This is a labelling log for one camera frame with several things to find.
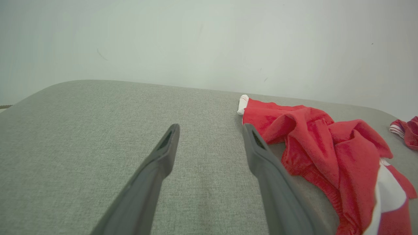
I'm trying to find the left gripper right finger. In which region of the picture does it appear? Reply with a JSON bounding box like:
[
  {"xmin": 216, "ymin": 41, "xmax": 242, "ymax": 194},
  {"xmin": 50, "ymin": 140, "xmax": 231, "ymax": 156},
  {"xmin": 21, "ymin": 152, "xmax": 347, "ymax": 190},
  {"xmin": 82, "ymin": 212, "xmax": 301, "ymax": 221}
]
[{"xmin": 242, "ymin": 123, "xmax": 324, "ymax": 235}]

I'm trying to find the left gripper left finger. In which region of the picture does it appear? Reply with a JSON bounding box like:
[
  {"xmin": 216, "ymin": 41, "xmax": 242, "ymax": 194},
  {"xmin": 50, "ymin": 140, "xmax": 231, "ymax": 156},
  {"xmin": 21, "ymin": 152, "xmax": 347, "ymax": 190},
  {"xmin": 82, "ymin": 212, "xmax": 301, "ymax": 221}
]
[{"xmin": 90, "ymin": 123, "xmax": 180, "ymax": 235}]

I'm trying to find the red shorts white trim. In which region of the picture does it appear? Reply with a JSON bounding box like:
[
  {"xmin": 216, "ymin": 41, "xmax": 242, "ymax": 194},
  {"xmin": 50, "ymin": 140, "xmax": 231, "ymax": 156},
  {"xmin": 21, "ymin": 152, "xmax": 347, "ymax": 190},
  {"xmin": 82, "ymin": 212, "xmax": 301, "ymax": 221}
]
[{"xmin": 237, "ymin": 95, "xmax": 418, "ymax": 235}]

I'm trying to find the red Bulls 23 jersey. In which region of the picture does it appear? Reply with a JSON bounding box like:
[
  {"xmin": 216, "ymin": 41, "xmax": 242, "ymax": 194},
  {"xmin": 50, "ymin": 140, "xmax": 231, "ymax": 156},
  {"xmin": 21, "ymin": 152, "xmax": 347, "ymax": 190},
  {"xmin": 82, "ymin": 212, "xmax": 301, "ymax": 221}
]
[{"xmin": 389, "ymin": 116, "xmax": 418, "ymax": 150}]

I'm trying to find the grey fabric sofa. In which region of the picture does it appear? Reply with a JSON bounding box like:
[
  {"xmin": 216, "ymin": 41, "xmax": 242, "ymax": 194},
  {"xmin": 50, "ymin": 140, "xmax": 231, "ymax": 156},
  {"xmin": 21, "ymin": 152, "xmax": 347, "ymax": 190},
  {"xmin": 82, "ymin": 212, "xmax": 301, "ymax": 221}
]
[{"xmin": 0, "ymin": 80, "xmax": 418, "ymax": 235}]

